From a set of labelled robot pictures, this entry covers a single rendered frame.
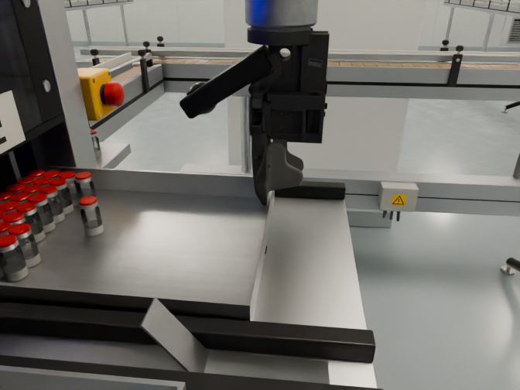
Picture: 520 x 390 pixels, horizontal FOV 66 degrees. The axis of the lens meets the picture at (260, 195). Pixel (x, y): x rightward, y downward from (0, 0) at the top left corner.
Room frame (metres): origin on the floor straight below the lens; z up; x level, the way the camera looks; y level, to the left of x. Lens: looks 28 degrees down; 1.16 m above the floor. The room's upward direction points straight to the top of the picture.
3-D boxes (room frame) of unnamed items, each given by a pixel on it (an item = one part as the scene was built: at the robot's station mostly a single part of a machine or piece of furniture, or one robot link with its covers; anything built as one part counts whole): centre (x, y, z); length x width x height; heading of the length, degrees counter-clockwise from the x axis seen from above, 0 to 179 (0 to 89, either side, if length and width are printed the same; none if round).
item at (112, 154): (0.69, 0.33, 0.87); 0.14 x 0.13 x 0.02; 84
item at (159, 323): (0.22, 0.02, 0.91); 0.14 x 0.03 x 0.06; 84
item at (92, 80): (0.67, 0.29, 1.00); 0.08 x 0.07 x 0.07; 84
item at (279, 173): (0.44, -0.02, 0.95); 0.06 x 0.03 x 0.09; 84
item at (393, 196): (1.24, -0.48, 0.50); 0.12 x 0.05 x 0.09; 84
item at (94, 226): (0.43, 0.21, 0.90); 0.02 x 0.02 x 0.04
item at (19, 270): (0.34, 0.26, 0.90); 0.02 x 0.02 x 0.05
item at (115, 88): (0.67, 0.25, 0.99); 0.04 x 0.04 x 0.04; 84
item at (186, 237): (0.41, 0.16, 0.90); 0.34 x 0.26 x 0.04; 83
